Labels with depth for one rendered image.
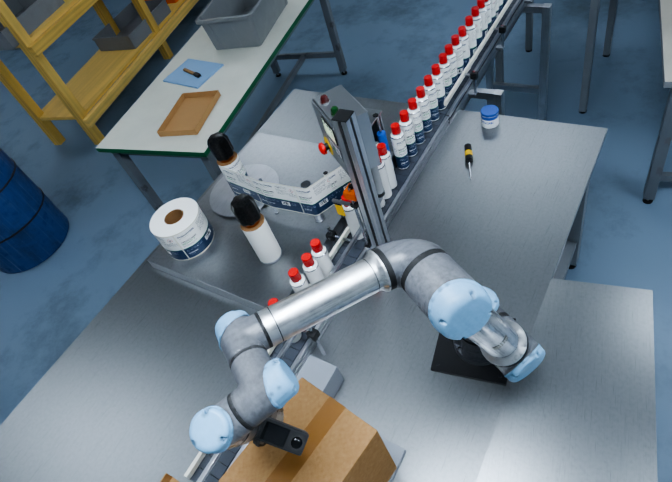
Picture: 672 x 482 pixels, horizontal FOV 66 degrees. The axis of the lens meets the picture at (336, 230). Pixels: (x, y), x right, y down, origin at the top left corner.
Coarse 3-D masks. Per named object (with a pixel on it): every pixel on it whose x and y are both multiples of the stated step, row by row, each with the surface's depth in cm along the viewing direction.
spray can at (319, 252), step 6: (312, 240) 164; (318, 240) 163; (312, 246) 162; (318, 246) 163; (324, 246) 167; (312, 252) 166; (318, 252) 165; (324, 252) 165; (318, 258) 165; (324, 258) 166; (330, 258) 170; (324, 264) 168; (330, 264) 170; (324, 270) 170; (330, 270) 171; (324, 276) 173
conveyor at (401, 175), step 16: (416, 160) 206; (400, 176) 202; (384, 208) 193; (336, 256) 184; (352, 256) 182; (304, 336) 166; (272, 352) 165; (288, 352) 164; (224, 464) 145; (192, 480) 145; (208, 480) 143
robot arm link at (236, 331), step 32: (384, 256) 105; (416, 256) 103; (320, 288) 102; (352, 288) 103; (384, 288) 106; (224, 320) 100; (256, 320) 99; (288, 320) 99; (320, 320) 103; (224, 352) 98
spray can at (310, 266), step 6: (306, 258) 160; (312, 258) 161; (306, 264) 161; (312, 264) 161; (318, 264) 164; (306, 270) 162; (312, 270) 162; (318, 270) 164; (312, 276) 164; (318, 276) 165; (312, 282) 166
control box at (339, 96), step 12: (336, 96) 143; (348, 96) 141; (324, 108) 141; (348, 108) 138; (360, 108) 136; (360, 120) 136; (324, 132) 150; (360, 132) 138; (372, 132) 140; (372, 144) 143; (336, 156) 151; (372, 156) 145
